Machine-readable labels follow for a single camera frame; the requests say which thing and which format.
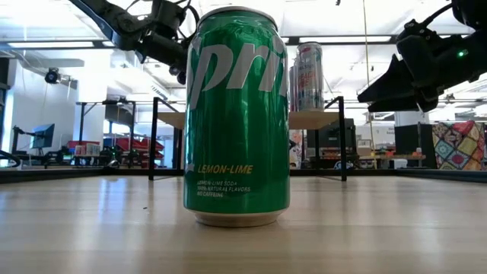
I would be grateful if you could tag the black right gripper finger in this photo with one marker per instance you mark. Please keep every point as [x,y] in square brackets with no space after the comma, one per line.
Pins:
[392,106]
[388,85]

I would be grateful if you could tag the white Celsius peach can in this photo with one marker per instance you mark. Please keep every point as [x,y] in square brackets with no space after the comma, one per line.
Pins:
[310,76]

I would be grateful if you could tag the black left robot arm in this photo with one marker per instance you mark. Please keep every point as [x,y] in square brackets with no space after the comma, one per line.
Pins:
[110,23]

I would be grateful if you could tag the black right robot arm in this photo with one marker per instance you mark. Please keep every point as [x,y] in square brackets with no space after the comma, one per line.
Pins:
[472,11]

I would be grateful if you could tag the wooden shelf with black legs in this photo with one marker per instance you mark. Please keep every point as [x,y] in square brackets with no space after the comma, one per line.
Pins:
[153,152]

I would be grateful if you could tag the black cabinet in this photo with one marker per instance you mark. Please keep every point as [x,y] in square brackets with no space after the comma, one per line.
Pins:
[414,144]

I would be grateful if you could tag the black equipment box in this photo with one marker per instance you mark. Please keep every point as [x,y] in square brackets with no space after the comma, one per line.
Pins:
[331,137]

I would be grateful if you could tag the colourful patchwork quilt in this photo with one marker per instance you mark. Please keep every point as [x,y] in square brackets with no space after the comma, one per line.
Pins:
[458,146]

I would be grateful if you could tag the red equipment pile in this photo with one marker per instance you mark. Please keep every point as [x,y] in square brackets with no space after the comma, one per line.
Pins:
[146,146]

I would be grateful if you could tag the white printed banner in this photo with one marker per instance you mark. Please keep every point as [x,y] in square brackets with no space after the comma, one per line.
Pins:
[296,148]

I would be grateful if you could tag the green Sprite soda can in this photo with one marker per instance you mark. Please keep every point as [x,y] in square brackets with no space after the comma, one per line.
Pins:
[236,125]

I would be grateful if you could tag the black ceiling spotlight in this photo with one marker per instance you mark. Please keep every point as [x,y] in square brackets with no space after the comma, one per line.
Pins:
[52,76]

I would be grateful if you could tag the red storage crate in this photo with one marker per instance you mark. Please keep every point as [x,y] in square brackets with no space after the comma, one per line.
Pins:
[81,146]

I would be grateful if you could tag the computer monitor on stand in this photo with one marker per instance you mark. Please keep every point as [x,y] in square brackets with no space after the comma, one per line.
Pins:
[42,136]

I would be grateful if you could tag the black table border rail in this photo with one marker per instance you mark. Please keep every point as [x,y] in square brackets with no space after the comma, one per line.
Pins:
[57,174]

